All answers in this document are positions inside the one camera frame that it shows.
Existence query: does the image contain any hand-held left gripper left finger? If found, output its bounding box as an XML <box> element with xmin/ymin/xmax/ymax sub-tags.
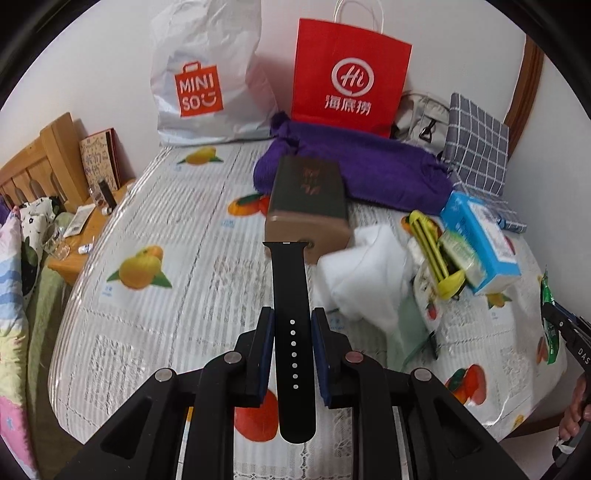
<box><xmin>83</xmin><ymin>307</ymin><xmax>278</xmax><ymax>480</ymax></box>

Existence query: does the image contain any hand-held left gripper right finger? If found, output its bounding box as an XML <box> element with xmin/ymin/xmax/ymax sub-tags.
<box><xmin>311</xmin><ymin>307</ymin><xmax>529</xmax><ymax>480</ymax></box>

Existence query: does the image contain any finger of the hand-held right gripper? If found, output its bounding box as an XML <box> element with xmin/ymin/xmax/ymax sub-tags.
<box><xmin>541</xmin><ymin>300</ymin><xmax>583</xmax><ymax>344</ymax></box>

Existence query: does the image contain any green snack packet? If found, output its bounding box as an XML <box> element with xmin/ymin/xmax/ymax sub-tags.
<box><xmin>536</xmin><ymin>270</ymin><xmax>568</xmax><ymax>365</ymax></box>

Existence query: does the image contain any black watch strap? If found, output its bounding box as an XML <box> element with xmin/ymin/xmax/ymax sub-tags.
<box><xmin>262</xmin><ymin>240</ymin><xmax>319</xmax><ymax>445</ymax></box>

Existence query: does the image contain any person's right hand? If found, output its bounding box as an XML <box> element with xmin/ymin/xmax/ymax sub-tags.
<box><xmin>558</xmin><ymin>375</ymin><xmax>591</xmax><ymax>443</ymax></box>

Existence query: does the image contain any light green cloth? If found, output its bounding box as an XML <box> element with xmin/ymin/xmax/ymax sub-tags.
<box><xmin>385</xmin><ymin>295</ymin><xmax>439</xmax><ymax>365</ymax></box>

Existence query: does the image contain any blue tissue box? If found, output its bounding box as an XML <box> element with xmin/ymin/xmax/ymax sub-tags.
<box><xmin>440</xmin><ymin>191</ymin><xmax>522</xmax><ymax>296</ymax></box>

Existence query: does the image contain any white printed plastic packet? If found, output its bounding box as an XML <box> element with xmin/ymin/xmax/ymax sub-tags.
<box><xmin>413</xmin><ymin>258</ymin><xmax>446</xmax><ymax>333</ymax></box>

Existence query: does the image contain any light green small packet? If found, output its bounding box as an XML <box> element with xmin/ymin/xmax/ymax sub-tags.
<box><xmin>438</xmin><ymin>231</ymin><xmax>483</xmax><ymax>284</ymax></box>

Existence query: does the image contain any brown and green box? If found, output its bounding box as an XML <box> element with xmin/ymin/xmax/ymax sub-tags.
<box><xmin>264</xmin><ymin>156</ymin><xmax>352</xmax><ymax>266</ymax></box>

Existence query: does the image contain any purple knitted cloth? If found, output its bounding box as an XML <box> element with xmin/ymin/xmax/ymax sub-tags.
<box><xmin>253</xmin><ymin>112</ymin><xmax>455</xmax><ymax>215</ymax></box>

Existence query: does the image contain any grey checked cushion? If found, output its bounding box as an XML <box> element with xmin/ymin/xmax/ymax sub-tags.
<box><xmin>438</xmin><ymin>92</ymin><xmax>527</xmax><ymax>234</ymax></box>

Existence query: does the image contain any wooden nightstand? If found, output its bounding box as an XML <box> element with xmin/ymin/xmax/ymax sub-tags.
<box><xmin>46</xmin><ymin>182</ymin><xmax>134</xmax><ymax>287</ymax></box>

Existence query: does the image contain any small black bottle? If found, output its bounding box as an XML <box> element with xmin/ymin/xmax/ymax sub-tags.
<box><xmin>97</xmin><ymin>180</ymin><xmax>116</xmax><ymax>215</ymax></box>

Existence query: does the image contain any white paper packet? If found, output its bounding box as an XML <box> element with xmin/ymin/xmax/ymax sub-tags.
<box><xmin>65</xmin><ymin>205</ymin><xmax>95</xmax><ymax>238</ymax></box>

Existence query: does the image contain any clear drinking glass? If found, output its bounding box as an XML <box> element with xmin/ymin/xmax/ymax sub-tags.
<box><xmin>44</xmin><ymin>226</ymin><xmax>70</xmax><ymax>259</ymax></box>

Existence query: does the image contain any beige backpack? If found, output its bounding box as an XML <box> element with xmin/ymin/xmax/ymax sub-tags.
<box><xmin>392</xmin><ymin>91</ymin><xmax>451</xmax><ymax>151</ymax></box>

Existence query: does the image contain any colourful quilt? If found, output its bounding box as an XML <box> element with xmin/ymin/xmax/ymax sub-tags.
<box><xmin>0</xmin><ymin>205</ymin><xmax>51</xmax><ymax>480</ymax></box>

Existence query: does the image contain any brown book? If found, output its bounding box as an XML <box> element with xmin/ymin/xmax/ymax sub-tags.
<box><xmin>78</xmin><ymin>128</ymin><xmax>123</xmax><ymax>195</ymax></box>

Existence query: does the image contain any black and white cloth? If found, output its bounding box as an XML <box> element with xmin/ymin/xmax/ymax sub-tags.
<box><xmin>18</xmin><ymin>196</ymin><xmax>65</xmax><ymax>232</ymax></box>

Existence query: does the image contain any wooden headboard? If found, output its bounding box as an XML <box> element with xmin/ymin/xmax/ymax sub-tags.
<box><xmin>0</xmin><ymin>112</ymin><xmax>90</xmax><ymax>208</ymax></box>

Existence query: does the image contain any red paper bag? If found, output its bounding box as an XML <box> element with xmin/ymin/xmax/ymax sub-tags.
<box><xmin>290</xmin><ymin>0</ymin><xmax>413</xmax><ymax>138</ymax></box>

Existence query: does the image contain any white plastic shopping bag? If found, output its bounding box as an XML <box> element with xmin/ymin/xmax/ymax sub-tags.
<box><xmin>150</xmin><ymin>0</ymin><xmax>278</xmax><ymax>147</ymax></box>

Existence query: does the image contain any wooden door frame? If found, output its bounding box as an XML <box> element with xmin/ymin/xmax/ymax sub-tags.
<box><xmin>503</xmin><ymin>34</ymin><xmax>546</xmax><ymax>162</ymax></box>

